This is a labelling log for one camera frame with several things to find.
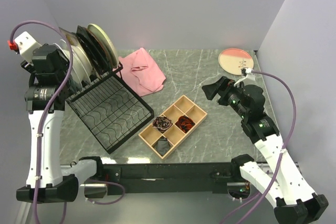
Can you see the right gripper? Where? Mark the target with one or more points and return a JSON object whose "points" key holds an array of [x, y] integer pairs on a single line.
{"points": [[223, 84]]}

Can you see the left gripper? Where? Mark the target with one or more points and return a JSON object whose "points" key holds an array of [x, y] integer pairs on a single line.
{"points": [[30, 68]]}

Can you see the white deep plate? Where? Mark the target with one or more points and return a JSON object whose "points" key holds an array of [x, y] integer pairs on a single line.
{"points": [[64, 49]]}

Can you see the pink and cream plate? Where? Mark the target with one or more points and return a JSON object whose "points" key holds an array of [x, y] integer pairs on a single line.
{"points": [[233, 60]]}

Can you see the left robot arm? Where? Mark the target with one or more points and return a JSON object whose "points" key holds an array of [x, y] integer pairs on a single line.
{"points": [[45, 103]]}

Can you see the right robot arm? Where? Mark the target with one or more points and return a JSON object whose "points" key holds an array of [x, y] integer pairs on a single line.
{"points": [[292, 198]]}

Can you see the white round plate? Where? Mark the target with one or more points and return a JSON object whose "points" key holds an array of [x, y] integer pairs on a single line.
{"points": [[81, 67]]}

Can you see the square patterned glass plate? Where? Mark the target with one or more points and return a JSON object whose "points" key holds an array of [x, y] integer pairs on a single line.
{"points": [[71, 37]]}

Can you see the black ribbed plate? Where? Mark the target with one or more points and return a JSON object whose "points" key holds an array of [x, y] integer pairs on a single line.
{"points": [[91, 50]]}

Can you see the orange and black rolled tie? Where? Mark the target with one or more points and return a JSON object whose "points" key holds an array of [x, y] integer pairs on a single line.
{"points": [[184, 123]]}

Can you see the brown rimmed dark plate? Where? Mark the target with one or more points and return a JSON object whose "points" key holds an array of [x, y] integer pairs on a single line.
{"points": [[100, 51]]}

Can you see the pale green plate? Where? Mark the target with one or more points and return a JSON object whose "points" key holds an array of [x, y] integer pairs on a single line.
{"points": [[101, 35]]}

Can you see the floral rolled tie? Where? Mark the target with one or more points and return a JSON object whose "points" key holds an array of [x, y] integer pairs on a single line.
{"points": [[162, 123]]}

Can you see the wooden compartment tray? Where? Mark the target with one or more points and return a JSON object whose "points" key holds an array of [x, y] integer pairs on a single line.
{"points": [[182, 106]]}

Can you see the grey rolled cloth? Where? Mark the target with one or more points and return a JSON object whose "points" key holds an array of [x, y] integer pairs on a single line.
{"points": [[162, 146]]}

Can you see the pink folded cloth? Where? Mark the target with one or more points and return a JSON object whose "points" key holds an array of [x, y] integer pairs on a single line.
{"points": [[141, 73]]}

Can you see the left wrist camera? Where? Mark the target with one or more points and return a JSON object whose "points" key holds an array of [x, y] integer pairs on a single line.
{"points": [[24, 44]]}

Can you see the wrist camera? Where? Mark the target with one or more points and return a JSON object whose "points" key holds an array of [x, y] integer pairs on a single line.
{"points": [[24, 44], [247, 75]]}

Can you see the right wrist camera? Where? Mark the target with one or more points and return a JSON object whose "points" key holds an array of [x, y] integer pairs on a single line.
{"points": [[247, 75]]}

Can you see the black wire dish rack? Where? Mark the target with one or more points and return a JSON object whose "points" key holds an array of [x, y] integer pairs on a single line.
{"points": [[111, 110]]}

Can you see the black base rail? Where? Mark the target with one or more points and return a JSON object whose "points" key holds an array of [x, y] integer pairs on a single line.
{"points": [[168, 178]]}

